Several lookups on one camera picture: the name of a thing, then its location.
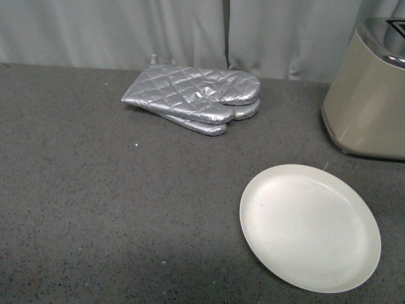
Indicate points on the white round plate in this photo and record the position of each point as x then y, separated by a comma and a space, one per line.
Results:
310, 228

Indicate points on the silver quilted oven mitt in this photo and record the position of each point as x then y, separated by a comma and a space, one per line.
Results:
240, 112
189, 92

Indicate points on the cream toaster with chrome top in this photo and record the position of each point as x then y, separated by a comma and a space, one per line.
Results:
363, 110

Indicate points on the grey curtain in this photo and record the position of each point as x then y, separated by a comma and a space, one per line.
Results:
296, 40

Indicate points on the lower silver quilted oven mitt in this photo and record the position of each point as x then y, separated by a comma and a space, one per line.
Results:
240, 112

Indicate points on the upper silver quilted oven mitt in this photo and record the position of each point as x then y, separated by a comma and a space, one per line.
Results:
189, 92

